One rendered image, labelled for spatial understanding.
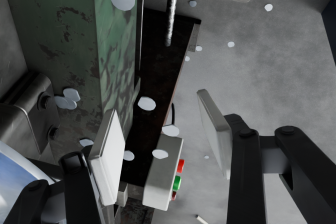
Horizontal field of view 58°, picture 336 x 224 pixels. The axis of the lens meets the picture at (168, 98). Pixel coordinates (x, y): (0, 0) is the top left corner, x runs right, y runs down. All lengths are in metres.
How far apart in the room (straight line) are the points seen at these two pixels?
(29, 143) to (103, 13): 0.17
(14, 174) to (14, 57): 0.14
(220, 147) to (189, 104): 1.11
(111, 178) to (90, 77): 0.21
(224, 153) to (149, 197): 0.44
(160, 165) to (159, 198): 0.06
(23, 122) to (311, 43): 0.90
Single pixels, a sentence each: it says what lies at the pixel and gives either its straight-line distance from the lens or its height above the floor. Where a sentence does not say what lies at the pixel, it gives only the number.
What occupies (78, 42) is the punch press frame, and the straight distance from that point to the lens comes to 0.34.
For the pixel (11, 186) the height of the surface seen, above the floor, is 0.78.
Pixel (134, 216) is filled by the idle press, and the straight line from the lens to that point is 1.98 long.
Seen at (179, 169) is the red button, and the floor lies 0.55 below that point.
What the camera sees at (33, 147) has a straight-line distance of 0.39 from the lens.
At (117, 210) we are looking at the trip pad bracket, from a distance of 0.62.
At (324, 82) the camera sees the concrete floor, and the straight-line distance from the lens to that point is 1.18.
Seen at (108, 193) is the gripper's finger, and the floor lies 0.82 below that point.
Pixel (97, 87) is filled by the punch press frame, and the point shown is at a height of 0.64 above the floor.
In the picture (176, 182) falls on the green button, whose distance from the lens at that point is 0.61.
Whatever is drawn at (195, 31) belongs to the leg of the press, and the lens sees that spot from 1.01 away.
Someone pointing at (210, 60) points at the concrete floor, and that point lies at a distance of 1.11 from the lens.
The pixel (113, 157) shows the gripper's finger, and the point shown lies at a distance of 0.18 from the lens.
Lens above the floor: 0.89
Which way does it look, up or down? 44 degrees down
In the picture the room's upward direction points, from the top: 162 degrees counter-clockwise
